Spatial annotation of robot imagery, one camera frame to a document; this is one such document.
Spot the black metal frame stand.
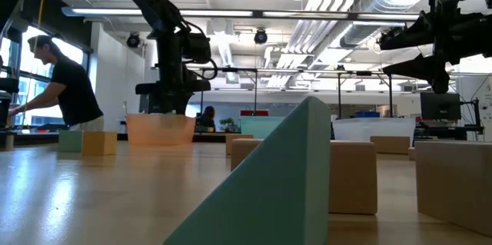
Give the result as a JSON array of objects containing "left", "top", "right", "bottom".
[
  {"left": 199, "top": 67, "right": 259, "bottom": 116},
  {"left": 336, "top": 70, "right": 394, "bottom": 119}
]

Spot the yellow cube block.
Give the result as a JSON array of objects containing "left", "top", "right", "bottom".
[{"left": 81, "top": 131, "right": 118, "bottom": 157}]

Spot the natural wood rectangular block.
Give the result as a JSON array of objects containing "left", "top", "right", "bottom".
[{"left": 371, "top": 135, "right": 411, "bottom": 155}]

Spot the red box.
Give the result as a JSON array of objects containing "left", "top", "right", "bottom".
[{"left": 240, "top": 109, "right": 270, "bottom": 118}]

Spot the teal translucent bin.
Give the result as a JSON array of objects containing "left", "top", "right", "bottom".
[{"left": 240, "top": 116, "right": 286, "bottom": 140}]

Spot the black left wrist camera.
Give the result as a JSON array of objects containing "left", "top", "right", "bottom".
[{"left": 183, "top": 31, "right": 212, "bottom": 65}]

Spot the long ceiling light bar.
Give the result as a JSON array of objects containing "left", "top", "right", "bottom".
[{"left": 61, "top": 5, "right": 420, "bottom": 22}]

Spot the large window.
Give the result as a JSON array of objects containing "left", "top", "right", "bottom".
[{"left": 0, "top": 25, "right": 92, "bottom": 131}]

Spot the large natural wood block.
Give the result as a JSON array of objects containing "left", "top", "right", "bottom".
[{"left": 414, "top": 140, "right": 492, "bottom": 237}]

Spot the black equipment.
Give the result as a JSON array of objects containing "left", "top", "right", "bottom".
[{"left": 0, "top": 77, "right": 20, "bottom": 150}]

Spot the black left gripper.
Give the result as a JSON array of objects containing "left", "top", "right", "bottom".
[{"left": 135, "top": 29, "right": 211, "bottom": 115}]

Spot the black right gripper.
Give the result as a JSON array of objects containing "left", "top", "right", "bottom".
[{"left": 378, "top": 0, "right": 492, "bottom": 94}]

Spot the green cube block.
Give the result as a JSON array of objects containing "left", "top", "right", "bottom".
[{"left": 58, "top": 129, "right": 84, "bottom": 153}]

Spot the green potted plant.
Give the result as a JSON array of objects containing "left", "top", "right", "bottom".
[{"left": 218, "top": 117, "right": 239, "bottom": 133}]

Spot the standing person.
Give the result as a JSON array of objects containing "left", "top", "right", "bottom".
[{"left": 7, "top": 35, "right": 105, "bottom": 133}]

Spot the clear translucent bin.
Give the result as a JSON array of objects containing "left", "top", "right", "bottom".
[{"left": 332, "top": 117, "right": 417, "bottom": 142}]

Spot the silver ventilation duct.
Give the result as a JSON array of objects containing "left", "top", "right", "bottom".
[{"left": 340, "top": 0, "right": 435, "bottom": 49}]

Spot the seated person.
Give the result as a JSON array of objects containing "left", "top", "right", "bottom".
[{"left": 198, "top": 105, "right": 217, "bottom": 129}]

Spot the small natural wood block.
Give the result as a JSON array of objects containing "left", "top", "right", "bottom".
[{"left": 225, "top": 133, "right": 254, "bottom": 156}]

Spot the large teal wedge block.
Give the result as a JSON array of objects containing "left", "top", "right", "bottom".
[{"left": 163, "top": 94, "right": 332, "bottom": 245}]

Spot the natural wood cube block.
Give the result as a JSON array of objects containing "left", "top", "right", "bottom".
[{"left": 230, "top": 138, "right": 378, "bottom": 215}]

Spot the orange translucent bin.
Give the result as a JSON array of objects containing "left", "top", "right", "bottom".
[{"left": 126, "top": 113, "right": 197, "bottom": 146}]

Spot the dark background desk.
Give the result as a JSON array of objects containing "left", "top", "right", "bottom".
[{"left": 413, "top": 120, "right": 486, "bottom": 141}]

